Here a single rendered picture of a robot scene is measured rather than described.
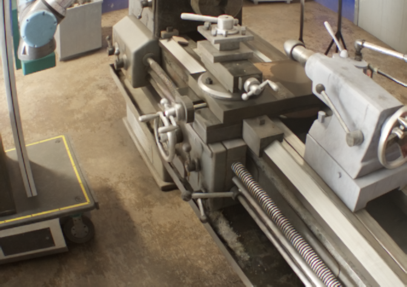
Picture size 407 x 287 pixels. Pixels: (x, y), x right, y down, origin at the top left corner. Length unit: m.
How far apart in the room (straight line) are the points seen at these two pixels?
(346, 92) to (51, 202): 1.49
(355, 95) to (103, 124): 2.32
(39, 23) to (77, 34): 2.91
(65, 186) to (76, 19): 2.37
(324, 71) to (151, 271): 1.31
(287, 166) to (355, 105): 0.35
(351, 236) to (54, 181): 1.59
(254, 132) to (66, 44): 3.06
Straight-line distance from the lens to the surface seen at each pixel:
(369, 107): 1.47
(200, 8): 2.42
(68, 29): 4.52
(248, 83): 1.75
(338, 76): 1.59
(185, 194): 1.80
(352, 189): 1.50
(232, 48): 1.91
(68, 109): 3.78
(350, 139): 1.47
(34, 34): 1.69
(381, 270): 1.36
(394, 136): 1.44
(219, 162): 1.82
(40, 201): 2.39
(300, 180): 1.62
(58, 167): 2.59
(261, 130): 1.78
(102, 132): 3.43
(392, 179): 1.59
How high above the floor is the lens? 1.81
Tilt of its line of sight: 33 degrees down
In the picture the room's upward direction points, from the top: 1 degrees clockwise
